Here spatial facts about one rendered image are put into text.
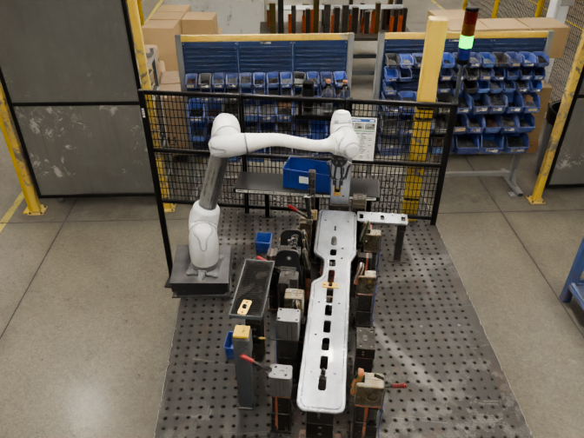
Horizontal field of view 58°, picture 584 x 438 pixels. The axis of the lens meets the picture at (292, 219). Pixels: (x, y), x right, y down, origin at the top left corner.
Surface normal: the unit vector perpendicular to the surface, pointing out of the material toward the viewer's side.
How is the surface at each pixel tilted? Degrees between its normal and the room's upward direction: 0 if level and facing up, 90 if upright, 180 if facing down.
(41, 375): 0
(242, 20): 90
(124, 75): 91
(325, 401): 0
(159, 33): 90
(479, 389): 0
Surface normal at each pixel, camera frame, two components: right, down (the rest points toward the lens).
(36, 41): 0.00, 0.57
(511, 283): 0.00, -0.82
